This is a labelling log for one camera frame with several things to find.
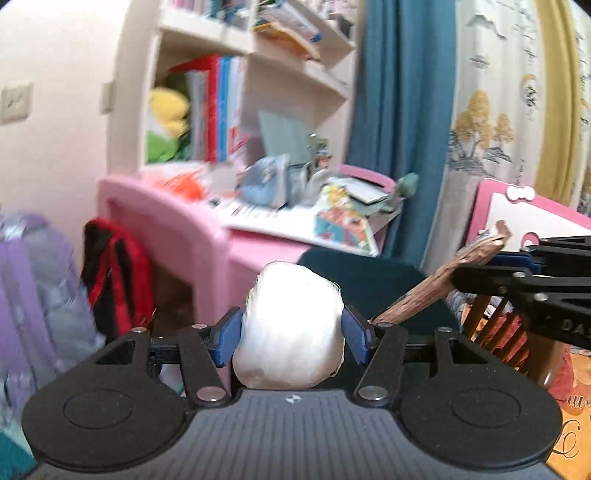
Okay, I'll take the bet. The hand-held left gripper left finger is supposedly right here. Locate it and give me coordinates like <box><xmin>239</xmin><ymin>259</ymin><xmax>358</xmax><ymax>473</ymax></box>
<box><xmin>92</xmin><ymin>307</ymin><xmax>244</xmax><ymax>408</ymax></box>

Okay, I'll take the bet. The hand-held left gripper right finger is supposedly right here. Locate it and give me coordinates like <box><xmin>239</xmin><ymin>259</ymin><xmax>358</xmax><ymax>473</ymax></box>
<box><xmin>341</xmin><ymin>305</ymin><xmax>497</xmax><ymax>408</ymax></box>

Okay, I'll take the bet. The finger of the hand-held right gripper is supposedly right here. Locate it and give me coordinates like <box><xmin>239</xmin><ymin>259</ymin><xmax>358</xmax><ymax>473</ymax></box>
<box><xmin>450</xmin><ymin>265</ymin><xmax>591</xmax><ymax>306</ymax></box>
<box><xmin>485</xmin><ymin>234</ymin><xmax>591</xmax><ymax>277</ymax></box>

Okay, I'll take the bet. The brown wooden stick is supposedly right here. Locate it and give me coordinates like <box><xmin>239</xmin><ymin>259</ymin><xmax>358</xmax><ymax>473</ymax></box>
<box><xmin>368</xmin><ymin>220</ymin><xmax>513</xmax><ymax>326</ymax></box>

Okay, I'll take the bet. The pink white cat board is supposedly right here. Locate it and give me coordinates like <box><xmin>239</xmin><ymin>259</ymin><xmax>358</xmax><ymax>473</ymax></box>
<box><xmin>466</xmin><ymin>178</ymin><xmax>591</xmax><ymax>260</ymax></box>

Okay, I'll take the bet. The orange printed blanket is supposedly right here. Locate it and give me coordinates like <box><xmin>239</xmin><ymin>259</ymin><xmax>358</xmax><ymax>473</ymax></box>
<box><xmin>489</xmin><ymin>314</ymin><xmax>591</xmax><ymax>468</ymax></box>

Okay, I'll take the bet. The pink desk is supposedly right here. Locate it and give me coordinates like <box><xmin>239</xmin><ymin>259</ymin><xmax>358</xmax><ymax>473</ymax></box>
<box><xmin>97</xmin><ymin>164</ymin><xmax>400</xmax><ymax>394</ymax></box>

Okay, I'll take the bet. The colourful comic book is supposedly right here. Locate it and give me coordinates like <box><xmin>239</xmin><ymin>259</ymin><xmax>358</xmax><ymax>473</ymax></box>
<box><xmin>313</xmin><ymin>182</ymin><xmax>380</xmax><ymax>257</ymax></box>

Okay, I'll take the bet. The green clamp gadget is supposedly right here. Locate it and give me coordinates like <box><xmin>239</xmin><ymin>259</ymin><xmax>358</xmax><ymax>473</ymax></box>
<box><xmin>390</xmin><ymin>173</ymin><xmax>420</xmax><ymax>213</ymax></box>

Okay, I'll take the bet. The large white paper sheet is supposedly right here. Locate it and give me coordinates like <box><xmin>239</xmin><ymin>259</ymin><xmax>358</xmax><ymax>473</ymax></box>
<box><xmin>217</xmin><ymin>198</ymin><xmax>380</xmax><ymax>257</ymax></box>

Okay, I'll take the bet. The red black backpack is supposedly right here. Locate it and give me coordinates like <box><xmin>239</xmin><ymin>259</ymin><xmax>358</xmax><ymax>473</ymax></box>
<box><xmin>82</xmin><ymin>218</ymin><xmax>156</xmax><ymax>345</ymax></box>

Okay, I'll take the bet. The green notebook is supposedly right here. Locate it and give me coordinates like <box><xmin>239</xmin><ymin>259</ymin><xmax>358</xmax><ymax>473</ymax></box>
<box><xmin>344</xmin><ymin>178</ymin><xmax>394</xmax><ymax>209</ymax></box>

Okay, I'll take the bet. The grey dotted pouch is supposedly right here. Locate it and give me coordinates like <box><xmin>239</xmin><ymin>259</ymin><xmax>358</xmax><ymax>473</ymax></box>
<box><xmin>288</xmin><ymin>161</ymin><xmax>334</xmax><ymax>204</ymax></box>

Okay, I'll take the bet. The blue pencil case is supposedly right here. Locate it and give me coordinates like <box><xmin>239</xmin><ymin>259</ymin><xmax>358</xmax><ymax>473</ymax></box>
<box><xmin>237</xmin><ymin>154</ymin><xmax>292</xmax><ymax>209</ymax></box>

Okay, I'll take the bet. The orange white packet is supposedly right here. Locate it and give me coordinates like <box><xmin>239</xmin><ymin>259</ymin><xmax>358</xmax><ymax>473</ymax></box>
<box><xmin>154</xmin><ymin>168</ymin><xmax>206</xmax><ymax>202</ymax></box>

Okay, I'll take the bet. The white patterned curtain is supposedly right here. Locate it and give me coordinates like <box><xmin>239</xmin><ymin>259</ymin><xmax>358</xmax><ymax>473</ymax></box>
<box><xmin>422</xmin><ymin>0</ymin><xmax>591</xmax><ymax>278</ymax></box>

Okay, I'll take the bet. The yellow curtain strip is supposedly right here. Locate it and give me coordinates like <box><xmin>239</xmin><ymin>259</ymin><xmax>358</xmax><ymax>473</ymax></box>
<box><xmin>534</xmin><ymin>0</ymin><xmax>585</xmax><ymax>205</ymax></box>

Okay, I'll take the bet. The blue curtain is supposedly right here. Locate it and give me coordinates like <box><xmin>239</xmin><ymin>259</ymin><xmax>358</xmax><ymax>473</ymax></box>
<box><xmin>346</xmin><ymin>0</ymin><xmax>459</xmax><ymax>271</ymax></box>

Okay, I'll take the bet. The desk pen holder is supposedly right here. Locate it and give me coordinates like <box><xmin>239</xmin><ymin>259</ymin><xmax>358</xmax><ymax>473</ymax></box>
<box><xmin>307</xmin><ymin>133</ymin><xmax>332</xmax><ymax>169</ymax></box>

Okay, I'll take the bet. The purple grey backpack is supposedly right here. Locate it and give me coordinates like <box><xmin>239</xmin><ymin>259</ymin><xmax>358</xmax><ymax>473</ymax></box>
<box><xmin>0</xmin><ymin>212</ymin><xmax>108</xmax><ymax>422</ymax></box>

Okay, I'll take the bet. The pale green board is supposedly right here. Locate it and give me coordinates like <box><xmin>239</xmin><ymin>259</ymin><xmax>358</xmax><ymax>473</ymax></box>
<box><xmin>257</xmin><ymin>111</ymin><xmax>311</xmax><ymax>168</ymax></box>

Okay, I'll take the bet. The yellow green plush toy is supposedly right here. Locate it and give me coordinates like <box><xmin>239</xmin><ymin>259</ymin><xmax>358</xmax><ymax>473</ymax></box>
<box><xmin>147</xmin><ymin>88</ymin><xmax>191</xmax><ymax>164</ymax></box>

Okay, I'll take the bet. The row of upright binders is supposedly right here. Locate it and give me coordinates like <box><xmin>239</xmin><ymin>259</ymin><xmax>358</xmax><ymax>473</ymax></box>
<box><xmin>168</xmin><ymin>54</ymin><xmax>248</xmax><ymax>164</ymax></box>

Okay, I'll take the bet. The cream bookshelf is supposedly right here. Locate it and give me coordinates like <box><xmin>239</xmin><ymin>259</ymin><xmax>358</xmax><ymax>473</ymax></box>
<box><xmin>108</xmin><ymin>0</ymin><xmax>359</xmax><ymax>185</ymax></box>

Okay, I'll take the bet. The stack of papers and booklets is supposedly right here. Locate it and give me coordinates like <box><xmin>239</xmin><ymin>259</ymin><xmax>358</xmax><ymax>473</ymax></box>
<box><xmin>253</xmin><ymin>0</ymin><xmax>322</xmax><ymax>62</ymax></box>

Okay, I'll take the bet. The row of small books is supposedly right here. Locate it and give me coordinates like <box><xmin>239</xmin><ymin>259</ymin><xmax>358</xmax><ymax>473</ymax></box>
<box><xmin>168</xmin><ymin>0</ymin><xmax>253</xmax><ymax>24</ymax></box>

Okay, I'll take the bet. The white wall switch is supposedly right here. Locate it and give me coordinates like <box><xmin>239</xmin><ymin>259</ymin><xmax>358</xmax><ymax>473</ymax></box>
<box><xmin>0</xmin><ymin>80</ymin><xmax>34</xmax><ymax>125</ymax></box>

